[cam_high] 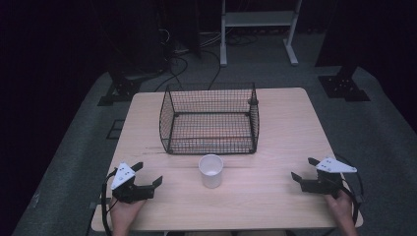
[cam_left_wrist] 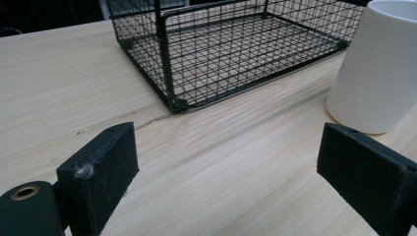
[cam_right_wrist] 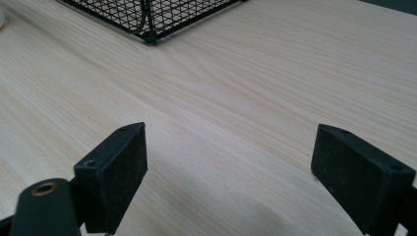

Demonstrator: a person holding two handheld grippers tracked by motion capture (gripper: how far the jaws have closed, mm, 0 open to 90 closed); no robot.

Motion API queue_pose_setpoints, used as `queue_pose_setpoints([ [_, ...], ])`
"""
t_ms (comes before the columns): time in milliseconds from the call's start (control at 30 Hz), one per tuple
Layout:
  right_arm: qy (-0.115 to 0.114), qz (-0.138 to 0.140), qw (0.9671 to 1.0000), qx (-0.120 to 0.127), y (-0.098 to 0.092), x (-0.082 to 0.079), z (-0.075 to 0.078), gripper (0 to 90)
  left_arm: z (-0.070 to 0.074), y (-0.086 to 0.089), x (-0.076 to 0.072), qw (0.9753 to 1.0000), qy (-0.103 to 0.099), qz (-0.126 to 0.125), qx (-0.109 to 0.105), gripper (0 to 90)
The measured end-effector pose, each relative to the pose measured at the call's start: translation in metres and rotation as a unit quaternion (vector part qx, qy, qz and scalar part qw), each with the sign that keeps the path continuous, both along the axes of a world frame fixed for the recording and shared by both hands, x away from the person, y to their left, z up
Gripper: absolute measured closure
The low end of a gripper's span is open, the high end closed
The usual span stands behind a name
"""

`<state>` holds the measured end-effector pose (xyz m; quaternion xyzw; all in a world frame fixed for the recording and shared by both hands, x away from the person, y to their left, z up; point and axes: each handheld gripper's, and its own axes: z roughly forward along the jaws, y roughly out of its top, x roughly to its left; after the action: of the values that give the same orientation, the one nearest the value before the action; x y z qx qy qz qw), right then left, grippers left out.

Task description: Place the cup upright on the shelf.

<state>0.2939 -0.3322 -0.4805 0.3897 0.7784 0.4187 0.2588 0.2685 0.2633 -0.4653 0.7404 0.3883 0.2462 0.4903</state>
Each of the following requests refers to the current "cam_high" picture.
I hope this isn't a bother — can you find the black wire mesh basket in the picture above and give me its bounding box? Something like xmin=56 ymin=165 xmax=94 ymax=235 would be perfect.
xmin=158 ymin=82 xmax=261 ymax=156

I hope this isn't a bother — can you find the white metal stand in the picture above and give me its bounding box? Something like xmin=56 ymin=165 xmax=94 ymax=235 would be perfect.
xmin=219 ymin=0 xmax=304 ymax=68

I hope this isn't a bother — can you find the person's left hand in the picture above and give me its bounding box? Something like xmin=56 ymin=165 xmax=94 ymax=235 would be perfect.
xmin=109 ymin=197 xmax=148 ymax=232

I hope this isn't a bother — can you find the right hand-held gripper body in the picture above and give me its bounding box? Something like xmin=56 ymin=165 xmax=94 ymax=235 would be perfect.
xmin=300 ymin=156 xmax=358 ymax=200

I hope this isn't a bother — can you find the black stand base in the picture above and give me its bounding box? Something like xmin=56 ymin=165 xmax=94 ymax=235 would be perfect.
xmin=96 ymin=67 xmax=146 ymax=107
xmin=315 ymin=48 xmax=372 ymax=103

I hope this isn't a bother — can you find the black floor cable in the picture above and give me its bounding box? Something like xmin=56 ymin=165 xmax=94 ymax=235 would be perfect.
xmin=152 ymin=53 xmax=191 ymax=93
xmin=200 ymin=48 xmax=222 ymax=91

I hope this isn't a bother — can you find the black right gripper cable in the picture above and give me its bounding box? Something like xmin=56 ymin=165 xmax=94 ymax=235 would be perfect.
xmin=333 ymin=152 xmax=365 ymax=226

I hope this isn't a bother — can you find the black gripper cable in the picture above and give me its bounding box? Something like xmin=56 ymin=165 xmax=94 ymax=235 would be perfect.
xmin=100 ymin=167 xmax=120 ymax=236
xmin=333 ymin=152 xmax=365 ymax=226

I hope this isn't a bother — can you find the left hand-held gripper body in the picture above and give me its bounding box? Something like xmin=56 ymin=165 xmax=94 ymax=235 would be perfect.
xmin=110 ymin=161 xmax=155 ymax=205

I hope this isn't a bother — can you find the white cup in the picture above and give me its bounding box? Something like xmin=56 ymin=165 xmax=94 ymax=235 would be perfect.
xmin=198 ymin=153 xmax=225 ymax=190

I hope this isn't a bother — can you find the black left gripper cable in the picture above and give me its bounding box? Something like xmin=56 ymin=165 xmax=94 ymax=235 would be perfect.
xmin=100 ymin=167 xmax=120 ymax=236

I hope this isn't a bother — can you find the person's right hand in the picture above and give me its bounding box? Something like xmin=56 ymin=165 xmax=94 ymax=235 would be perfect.
xmin=324 ymin=189 xmax=357 ymax=228

